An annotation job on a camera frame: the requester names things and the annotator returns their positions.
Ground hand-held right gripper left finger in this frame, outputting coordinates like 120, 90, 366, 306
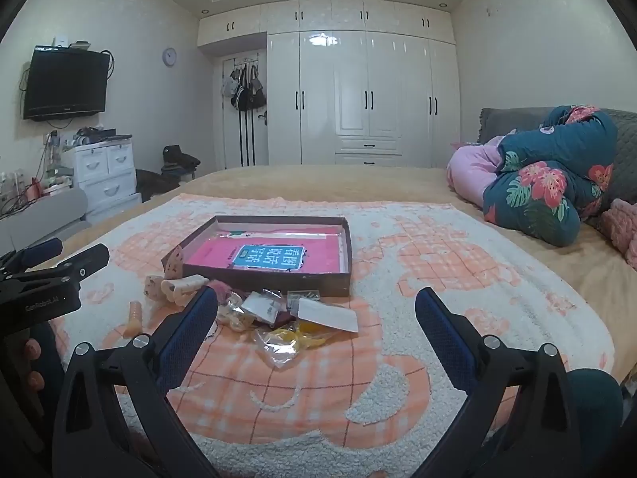
52, 286, 220, 478

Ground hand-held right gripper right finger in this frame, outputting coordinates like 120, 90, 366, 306
414, 286, 598, 478

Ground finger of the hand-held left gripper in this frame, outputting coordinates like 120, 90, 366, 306
0, 237, 64, 274
27, 243, 111, 287

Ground cream hair claw clip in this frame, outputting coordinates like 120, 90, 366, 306
162, 275, 208, 308

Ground beige beads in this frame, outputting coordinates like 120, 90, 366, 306
216, 293, 256, 332

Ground white earring card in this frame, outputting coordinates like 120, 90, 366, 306
244, 291, 285, 322

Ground shallow brown cardboard box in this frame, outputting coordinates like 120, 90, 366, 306
160, 215, 352, 298

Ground person's left hand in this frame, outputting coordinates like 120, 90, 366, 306
22, 337, 49, 395

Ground grey chair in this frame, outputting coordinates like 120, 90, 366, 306
0, 188, 91, 256

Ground orange and white printed blanket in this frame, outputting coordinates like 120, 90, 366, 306
47, 193, 616, 478

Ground white drawer cabinet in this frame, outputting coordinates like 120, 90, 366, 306
61, 136, 143, 226

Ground yellow item in clear bag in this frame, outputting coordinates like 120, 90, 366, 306
253, 323, 332, 368

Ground white paper card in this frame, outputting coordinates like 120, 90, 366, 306
297, 299, 360, 334

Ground small clear bag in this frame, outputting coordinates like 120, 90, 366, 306
287, 290, 322, 310

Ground clutter on drawer cabinet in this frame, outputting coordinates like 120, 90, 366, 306
74, 126, 133, 148

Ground pile of dark clothes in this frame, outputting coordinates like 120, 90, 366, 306
160, 144, 201, 181

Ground pink book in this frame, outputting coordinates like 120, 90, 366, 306
185, 226, 346, 276

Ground pink clothing pile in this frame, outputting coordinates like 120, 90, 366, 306
447, 134, 514, 210

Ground person's dark green clothing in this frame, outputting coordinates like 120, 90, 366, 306
567, 367, 626, 478

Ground floral teal quilt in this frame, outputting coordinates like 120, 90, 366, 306
483, 105, 618, 248

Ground bed with tan bedspread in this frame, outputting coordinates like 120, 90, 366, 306
45, 164, 637, 409

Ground white door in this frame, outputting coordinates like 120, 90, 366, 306
219, 51, 270, 169

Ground pink knit cushion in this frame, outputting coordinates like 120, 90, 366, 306
598, 198, 637, 270

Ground hanging bags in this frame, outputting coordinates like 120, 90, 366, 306
221, 66, 268, 113

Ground grey pillow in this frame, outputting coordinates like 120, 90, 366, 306
477, 107, 637, 212

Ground white wardrobe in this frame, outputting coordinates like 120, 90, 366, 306
197, 0, 461, 169

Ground wall-mounted black television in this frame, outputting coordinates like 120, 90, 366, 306
22, 45, 111, 121

